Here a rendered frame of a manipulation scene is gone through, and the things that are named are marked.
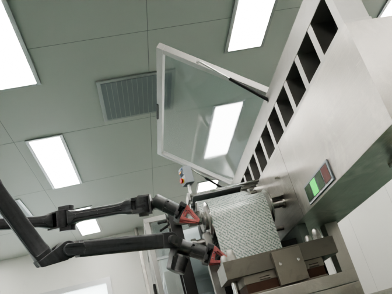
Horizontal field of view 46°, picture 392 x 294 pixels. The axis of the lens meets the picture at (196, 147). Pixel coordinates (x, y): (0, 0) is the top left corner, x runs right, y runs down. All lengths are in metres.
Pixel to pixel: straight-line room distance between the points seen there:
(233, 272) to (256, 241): 0.28
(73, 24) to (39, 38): 0.25
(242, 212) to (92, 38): 1.80
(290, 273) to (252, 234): 0.30
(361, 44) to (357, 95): 0.13
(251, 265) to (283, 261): 0.11
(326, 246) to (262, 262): 0.23
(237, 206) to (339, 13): 0.88
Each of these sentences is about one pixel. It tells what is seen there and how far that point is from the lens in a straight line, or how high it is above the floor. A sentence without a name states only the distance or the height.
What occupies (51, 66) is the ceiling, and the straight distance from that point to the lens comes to 3.43.
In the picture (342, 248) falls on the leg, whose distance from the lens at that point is 2.08.
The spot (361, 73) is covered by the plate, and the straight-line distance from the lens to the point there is 1.26.
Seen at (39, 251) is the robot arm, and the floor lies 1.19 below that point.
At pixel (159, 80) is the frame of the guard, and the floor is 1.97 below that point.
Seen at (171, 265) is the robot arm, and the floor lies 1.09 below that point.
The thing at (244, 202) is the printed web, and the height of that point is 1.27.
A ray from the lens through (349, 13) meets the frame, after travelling 1.35.
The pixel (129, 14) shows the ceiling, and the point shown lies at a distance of 3.10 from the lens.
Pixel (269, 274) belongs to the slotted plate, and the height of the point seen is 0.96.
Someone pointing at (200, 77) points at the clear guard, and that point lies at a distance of 2.09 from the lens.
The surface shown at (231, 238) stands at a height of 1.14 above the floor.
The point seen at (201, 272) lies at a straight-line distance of 2.85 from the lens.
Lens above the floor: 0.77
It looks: 24 degrees up
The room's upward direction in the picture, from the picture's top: 16 degrees counter-clockwise
